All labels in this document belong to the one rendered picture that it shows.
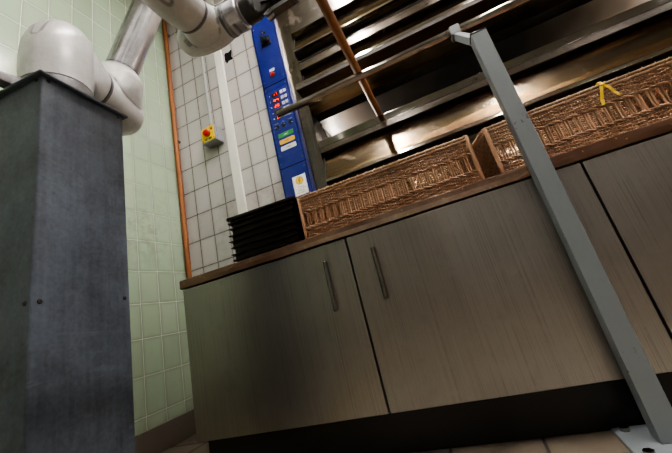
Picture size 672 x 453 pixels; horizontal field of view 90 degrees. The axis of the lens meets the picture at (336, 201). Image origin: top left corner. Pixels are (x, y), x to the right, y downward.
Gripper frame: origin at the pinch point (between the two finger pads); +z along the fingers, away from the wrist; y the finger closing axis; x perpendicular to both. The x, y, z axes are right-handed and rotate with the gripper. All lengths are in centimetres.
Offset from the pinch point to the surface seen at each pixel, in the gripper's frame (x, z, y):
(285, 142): -77, -49, -4
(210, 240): -81, -106, 32
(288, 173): -77, -51, 14
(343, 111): -88, -17, -15
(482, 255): -24, 18, 79
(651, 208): -23, 53, 79
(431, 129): -78, 21, 18
